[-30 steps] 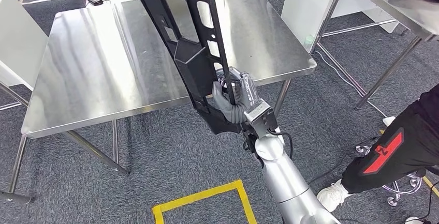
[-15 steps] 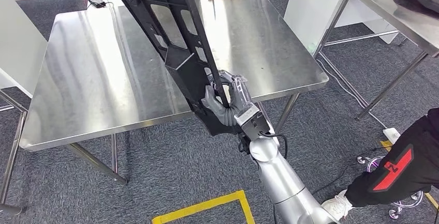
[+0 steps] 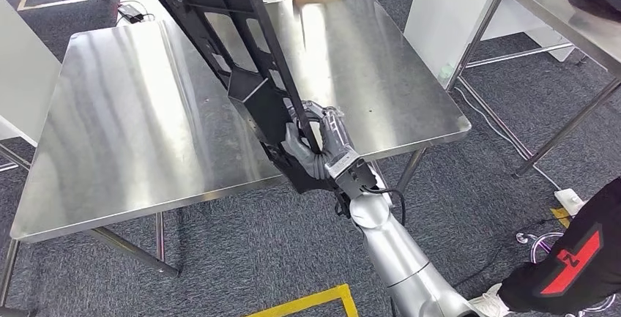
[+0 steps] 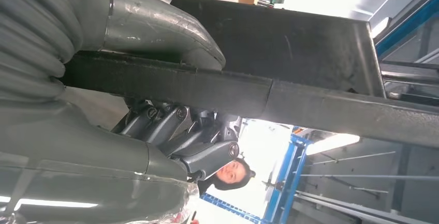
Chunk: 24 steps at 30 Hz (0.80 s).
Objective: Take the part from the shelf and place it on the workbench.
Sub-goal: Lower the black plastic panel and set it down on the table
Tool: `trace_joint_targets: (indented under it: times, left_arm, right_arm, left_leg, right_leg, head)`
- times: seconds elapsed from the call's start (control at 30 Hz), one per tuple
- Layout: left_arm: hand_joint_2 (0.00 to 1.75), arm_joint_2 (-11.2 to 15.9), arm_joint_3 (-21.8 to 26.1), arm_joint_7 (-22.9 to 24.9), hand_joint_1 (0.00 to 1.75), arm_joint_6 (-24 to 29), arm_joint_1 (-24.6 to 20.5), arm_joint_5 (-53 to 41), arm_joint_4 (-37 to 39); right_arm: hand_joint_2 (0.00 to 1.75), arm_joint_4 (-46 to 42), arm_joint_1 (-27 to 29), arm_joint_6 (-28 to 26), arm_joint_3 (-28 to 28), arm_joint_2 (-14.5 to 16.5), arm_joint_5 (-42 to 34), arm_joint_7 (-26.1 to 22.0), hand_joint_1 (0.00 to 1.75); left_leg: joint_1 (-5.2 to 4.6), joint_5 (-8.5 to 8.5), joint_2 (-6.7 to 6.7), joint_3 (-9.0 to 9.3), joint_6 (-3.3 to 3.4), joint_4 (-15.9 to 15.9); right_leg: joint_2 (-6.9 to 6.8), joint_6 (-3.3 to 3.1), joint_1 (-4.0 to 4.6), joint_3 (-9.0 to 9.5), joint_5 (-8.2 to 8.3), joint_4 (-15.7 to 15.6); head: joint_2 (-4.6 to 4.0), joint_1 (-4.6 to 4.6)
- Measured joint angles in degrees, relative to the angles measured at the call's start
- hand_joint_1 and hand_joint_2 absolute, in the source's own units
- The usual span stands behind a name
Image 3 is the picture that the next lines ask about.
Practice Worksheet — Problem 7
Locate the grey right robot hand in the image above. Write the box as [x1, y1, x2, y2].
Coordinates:
[281, 100, 360, 179]

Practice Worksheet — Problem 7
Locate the white partition panel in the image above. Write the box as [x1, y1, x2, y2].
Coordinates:
[404, 0, 576, 88]
[0, 0, 62, 149]

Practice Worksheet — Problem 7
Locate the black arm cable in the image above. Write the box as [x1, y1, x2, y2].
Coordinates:
[361, 186, 407, 228]

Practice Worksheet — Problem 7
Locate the yellow floor tape mark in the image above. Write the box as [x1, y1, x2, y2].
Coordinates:
[245, 284, 360, 317]

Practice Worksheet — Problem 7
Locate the white shoe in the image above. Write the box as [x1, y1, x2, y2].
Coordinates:
[468, 283, 511, 317]

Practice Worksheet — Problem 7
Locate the white power strip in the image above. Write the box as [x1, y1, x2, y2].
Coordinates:
[554, 188, 589, 217]

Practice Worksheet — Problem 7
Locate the stainless steel workbench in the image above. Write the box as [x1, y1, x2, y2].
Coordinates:
[0, 0, 472, 317]

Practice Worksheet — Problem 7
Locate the black power adapter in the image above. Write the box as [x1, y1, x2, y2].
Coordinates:
[117, 4, 145, 23]

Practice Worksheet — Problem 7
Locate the white floor cable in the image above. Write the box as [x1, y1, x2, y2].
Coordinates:
[453, 86, 564, 193]

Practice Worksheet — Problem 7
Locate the stool with chrome base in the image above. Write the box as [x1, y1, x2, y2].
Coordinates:
[516, 231, 621, 316]

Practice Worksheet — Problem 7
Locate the black plastic frame part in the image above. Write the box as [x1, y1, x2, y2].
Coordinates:
[130, 0, 341, 195]

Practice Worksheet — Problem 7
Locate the black floor cable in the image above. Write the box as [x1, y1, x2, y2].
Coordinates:
[451, 217, 573, 289]

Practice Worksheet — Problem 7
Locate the small yellow tape patch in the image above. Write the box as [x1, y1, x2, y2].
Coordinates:
[550, 206, 574, 229]

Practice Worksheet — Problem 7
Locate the person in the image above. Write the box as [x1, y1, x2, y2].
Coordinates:
[468, 176, 621, 317]

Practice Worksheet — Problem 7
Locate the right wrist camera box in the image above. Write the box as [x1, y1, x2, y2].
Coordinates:
[324, 149, 379, 201]

